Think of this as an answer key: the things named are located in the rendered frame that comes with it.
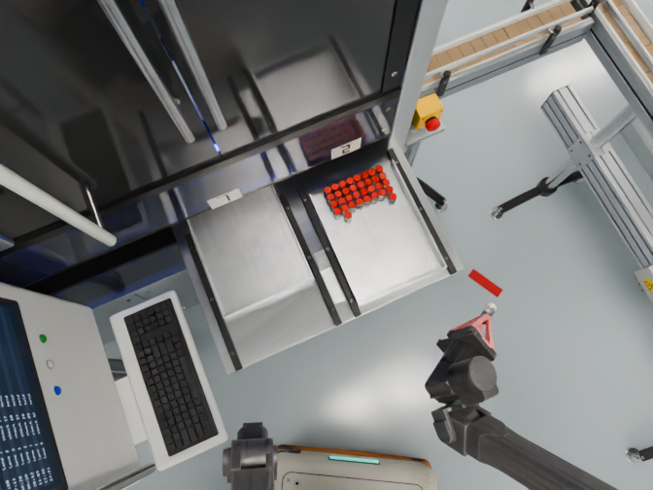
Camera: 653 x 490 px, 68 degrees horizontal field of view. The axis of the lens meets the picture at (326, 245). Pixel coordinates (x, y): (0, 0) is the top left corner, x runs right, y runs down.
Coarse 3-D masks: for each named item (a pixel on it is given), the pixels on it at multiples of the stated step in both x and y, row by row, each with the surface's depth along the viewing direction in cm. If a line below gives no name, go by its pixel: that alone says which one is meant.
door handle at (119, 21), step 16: (96, 0) 52; (112, 0) 53; (112, 16) 54; (128, 32) 57; (128, 48) 60; (144, 48) 62; (144, 64) 63; (160, 80) 67; (160, 96) 70; (176, 112) 75
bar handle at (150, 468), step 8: (152, 464) 121; (128, 472) 109; (136, 472) 111; (144, 472) 114; (152, 472) 120; (112, 480) 101; (120, 480) 102; (128, 480) 105; (136, 480) 110; (96, 488) 94; (104, 488) 95; (112, 488) 98; (120, 488) 102
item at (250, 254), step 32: (256, 192) 140; (192, 224) 138; (224, 224) 138; (256, 224) 138; (288, 224) 136; (224, 256) 135; (256, 256) 135; (288, 256) 135; (224, 288) 133; (256, 288) 133; (288, 288) 130
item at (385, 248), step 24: (384, 168) 142; (408, 192) 136; (360, 216) 138; (384, 216) 138; (408, 216) 138; (336, 240) 136; (360, 240) 136; (384, 240) 136; (408, 240) 136; (432, 240) 132; (360, 264) 134; (384, 264) 134; (408, 264) 134; (432, 264) 134; (360, 288) 133; (384, 288) 132
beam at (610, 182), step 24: (552, 96) 187; (576, 96) 184; (552, 120) 192; (576, 120) 182; (576, 144) 184; (600, 168) 177; (624, 168) 176; (600, 192) 183; (624, 192) 174; (624, 216) 175; (648, 216) 171; (624, 240) 181; (648, 240) 169; (648, 264) 174
